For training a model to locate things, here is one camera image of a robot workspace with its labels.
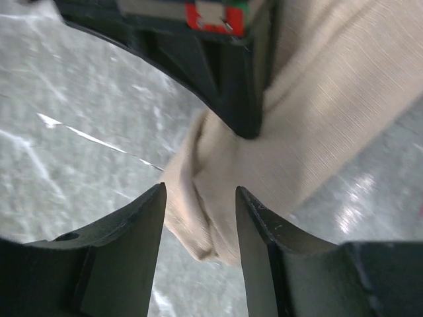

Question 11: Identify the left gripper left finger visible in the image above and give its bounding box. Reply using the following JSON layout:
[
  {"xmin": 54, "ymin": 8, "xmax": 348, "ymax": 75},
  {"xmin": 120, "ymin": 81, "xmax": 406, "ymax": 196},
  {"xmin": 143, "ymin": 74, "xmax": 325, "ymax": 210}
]
[{"xmin": 1, "ymin": 184, "xmax": 167, "ymax": 316}]

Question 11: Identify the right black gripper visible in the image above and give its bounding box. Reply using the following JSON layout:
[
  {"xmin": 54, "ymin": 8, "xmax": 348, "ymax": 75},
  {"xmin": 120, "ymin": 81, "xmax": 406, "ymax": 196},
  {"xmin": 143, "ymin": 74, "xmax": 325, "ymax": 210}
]
[{"xmin": 56, "ymin": 0, "xmax": 278, "ymax": 139}]

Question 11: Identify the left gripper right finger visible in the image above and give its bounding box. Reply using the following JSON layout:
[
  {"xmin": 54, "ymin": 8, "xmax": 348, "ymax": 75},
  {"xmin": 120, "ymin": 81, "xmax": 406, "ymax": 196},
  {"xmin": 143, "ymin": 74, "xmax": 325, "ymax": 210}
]
[{"xmin": 236, "ymin": 187, "xmax": 422, "ymax": 316}]

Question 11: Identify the beige cloth napkin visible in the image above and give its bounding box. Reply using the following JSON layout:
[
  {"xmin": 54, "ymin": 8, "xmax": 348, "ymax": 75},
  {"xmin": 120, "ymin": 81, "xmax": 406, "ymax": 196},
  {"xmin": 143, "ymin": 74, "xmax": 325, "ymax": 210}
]
[{"xmin": 162, "ymin": 1, "xmax": 422, "ymax": 265}]

